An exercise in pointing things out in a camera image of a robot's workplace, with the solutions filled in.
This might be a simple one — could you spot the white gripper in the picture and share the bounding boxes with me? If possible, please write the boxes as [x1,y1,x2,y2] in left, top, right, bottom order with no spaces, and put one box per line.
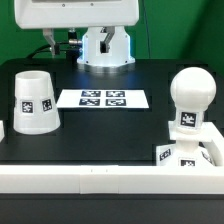
[14,0,139,56]

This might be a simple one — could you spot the white lamp shade cone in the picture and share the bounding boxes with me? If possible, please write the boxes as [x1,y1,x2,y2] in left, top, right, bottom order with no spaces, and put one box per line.
[13,71,60,135]

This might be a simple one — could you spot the white lamp bulb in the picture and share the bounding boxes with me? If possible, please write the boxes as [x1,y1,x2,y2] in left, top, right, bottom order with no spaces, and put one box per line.
[170,67,216,134]

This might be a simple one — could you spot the white lamp base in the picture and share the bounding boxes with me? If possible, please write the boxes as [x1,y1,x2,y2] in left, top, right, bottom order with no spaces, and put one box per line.
[156,121,216,168]

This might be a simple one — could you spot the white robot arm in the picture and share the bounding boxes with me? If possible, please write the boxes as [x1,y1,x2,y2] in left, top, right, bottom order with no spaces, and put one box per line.
[14,0,139,73]

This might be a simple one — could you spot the white marker sheet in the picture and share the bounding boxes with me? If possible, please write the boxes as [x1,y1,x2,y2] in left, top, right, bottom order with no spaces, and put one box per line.
[57,89,149,109]

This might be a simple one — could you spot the white left fence block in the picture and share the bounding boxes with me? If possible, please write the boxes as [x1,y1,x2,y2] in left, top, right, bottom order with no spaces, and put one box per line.
[0,120,5,142]

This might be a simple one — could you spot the white front fence bar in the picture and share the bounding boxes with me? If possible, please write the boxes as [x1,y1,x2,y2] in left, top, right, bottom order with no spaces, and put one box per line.
[0,165,224,194]

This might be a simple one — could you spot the white fence bar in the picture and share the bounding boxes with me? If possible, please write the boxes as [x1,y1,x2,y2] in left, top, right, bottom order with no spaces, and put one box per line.
[0,165,224,194]
[202,122,224,167]

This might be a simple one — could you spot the white right fence bar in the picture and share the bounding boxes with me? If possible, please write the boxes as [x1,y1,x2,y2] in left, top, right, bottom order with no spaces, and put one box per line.
[202,122,224,167]

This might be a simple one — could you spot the black cable bundle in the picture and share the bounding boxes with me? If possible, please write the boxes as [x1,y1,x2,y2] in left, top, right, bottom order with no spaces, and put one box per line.
[26,28,83,60]

